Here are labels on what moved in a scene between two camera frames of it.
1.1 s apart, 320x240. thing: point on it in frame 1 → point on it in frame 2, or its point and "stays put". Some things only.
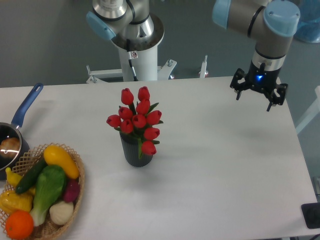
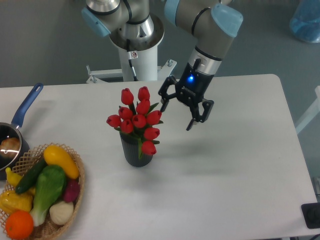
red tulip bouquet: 139,123 stays put
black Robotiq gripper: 261,78 → 192,85
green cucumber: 29,179 stays put
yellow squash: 55,155 stays put
